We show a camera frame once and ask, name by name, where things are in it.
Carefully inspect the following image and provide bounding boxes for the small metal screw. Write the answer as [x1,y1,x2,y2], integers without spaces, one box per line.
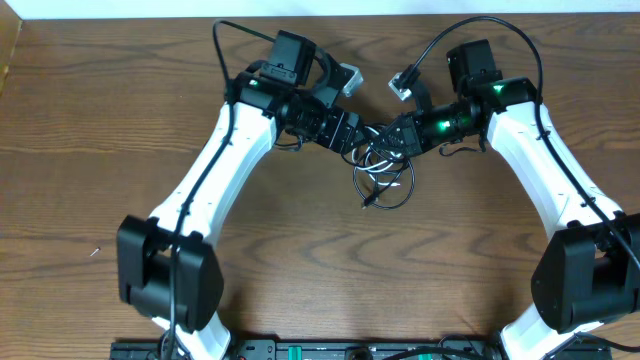
[89,247,101,257]

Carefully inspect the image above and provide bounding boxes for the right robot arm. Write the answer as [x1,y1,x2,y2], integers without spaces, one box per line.
[374,40,639,359]

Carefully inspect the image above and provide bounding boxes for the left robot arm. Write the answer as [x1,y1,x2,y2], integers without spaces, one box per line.
[116,31,366,359]

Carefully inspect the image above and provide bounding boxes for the white usb cable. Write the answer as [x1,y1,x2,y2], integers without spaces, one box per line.
[349,124,407,189]

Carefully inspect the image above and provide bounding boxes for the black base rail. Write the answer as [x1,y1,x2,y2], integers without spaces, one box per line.
[108,337,613,360]

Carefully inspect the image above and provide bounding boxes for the cardboard panel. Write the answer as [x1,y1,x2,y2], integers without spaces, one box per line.
[0,0,23,89]

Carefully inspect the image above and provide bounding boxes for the black usb cable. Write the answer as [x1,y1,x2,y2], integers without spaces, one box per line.
[339,124,417,211]

